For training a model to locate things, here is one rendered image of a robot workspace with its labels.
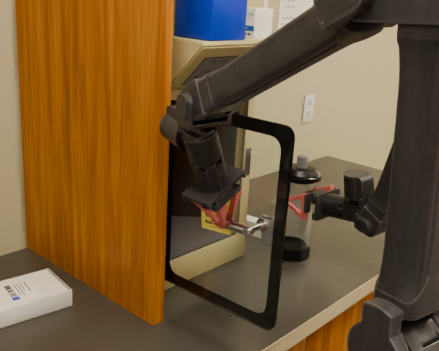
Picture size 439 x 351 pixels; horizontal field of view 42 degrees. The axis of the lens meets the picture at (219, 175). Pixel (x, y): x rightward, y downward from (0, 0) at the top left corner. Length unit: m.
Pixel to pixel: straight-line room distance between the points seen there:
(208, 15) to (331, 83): 1.48
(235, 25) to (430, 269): 0.67
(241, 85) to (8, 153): 0.83
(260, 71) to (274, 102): 1.45
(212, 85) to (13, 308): 0.64
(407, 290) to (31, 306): 0.82
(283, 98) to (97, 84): 1.18
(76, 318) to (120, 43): 0.57
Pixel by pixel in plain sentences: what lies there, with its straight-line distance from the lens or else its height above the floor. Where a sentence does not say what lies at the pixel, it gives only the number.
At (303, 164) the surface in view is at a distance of 1.47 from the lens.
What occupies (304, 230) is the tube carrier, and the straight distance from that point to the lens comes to 1.50.
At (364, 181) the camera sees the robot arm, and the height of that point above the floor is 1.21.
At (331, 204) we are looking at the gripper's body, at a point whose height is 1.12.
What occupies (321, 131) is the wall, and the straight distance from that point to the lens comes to 2.54.
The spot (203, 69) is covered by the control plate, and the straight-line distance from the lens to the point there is 1.15.
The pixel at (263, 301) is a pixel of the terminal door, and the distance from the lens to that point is 1.12.
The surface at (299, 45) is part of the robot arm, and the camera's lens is 0.71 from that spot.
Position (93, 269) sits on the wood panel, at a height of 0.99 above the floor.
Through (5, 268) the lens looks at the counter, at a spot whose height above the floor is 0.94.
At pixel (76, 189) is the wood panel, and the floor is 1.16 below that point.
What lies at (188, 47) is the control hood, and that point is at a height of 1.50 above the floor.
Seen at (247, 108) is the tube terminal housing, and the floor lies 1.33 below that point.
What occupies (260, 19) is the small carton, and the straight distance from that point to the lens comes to 1.25.
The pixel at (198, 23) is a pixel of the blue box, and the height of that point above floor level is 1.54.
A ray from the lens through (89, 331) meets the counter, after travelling 1.22.
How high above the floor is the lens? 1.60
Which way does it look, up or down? 18 degrees down
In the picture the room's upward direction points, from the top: 4 degrees clockwise
